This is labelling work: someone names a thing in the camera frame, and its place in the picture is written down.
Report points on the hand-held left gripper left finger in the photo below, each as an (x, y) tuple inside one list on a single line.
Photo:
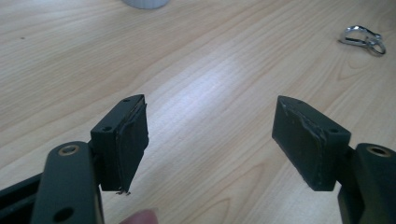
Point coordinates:
[(121, 146)]

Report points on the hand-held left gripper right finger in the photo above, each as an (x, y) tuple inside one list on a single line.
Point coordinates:
[(314, 146)]

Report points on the silver metal carabiner clip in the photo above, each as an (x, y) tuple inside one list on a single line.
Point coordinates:
[(364, 39)]

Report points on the white round container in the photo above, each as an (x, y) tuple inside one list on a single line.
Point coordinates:
[(145, 3)]

